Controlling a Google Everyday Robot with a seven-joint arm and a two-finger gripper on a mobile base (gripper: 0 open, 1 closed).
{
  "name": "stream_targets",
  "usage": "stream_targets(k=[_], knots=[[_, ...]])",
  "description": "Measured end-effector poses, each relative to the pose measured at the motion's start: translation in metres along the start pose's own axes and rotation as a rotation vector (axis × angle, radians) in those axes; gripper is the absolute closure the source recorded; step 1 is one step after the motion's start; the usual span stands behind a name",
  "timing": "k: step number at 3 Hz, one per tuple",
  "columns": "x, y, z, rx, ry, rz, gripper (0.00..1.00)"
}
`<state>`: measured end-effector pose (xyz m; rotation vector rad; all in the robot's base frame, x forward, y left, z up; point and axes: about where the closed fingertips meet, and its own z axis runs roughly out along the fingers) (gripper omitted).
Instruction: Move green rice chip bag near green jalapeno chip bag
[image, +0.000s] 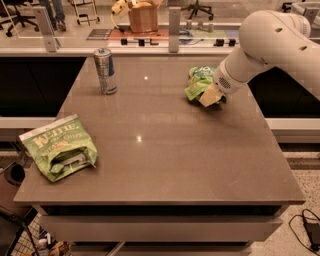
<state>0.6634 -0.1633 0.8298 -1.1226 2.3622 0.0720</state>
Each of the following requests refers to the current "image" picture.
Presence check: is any silver blue energy drink can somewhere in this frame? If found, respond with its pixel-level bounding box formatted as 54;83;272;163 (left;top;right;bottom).
94;48;117;95

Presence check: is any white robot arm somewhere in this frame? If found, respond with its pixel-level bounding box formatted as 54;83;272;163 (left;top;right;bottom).
199;10;320;107

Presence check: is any left metal glass bracket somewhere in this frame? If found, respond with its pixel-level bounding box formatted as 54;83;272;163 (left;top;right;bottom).
33;6;59;52

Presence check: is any middle metal glass bracket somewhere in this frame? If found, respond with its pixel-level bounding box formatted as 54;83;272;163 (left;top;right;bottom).
168;7;181;53

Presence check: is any black office chair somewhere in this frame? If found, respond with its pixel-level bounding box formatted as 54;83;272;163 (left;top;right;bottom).
186;0;214;21
0;0;39;37

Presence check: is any metal cart frame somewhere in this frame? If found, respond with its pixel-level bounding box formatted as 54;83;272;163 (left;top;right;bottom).
70;0;100;25

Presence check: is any brown cardboard box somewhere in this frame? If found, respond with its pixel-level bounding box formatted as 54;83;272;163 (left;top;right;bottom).
129;1;158;33

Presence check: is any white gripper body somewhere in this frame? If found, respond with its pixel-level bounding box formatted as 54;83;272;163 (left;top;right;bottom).
214;59;248;94

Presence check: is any green jalapeno kettle chip bag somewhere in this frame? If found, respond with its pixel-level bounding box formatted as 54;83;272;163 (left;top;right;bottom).
19;114;98;182

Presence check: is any metal glass bracket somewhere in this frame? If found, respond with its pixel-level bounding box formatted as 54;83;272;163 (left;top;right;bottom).
33;6;59;52
303;7;319;25
168;7;181;53

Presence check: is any black power adapter with cable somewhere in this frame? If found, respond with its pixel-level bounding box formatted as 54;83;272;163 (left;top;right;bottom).
288;209;320;256

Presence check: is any right metal glass bracket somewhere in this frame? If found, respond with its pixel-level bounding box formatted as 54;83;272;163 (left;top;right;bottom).
303;7;319;25

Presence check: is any black office chair middle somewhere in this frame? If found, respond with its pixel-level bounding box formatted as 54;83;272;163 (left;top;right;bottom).
186;0;214;21

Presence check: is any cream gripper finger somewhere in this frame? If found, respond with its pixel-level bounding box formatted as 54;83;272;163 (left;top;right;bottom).
199;84;223;107

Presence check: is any green rice chip bag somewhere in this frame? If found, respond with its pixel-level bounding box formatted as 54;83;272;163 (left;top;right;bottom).
184;66;216;101

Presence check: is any black office chair left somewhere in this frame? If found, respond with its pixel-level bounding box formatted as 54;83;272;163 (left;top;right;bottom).
0;0;39;37

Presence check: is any table drawer front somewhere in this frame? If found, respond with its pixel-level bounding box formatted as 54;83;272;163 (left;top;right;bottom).
40;216;282;242

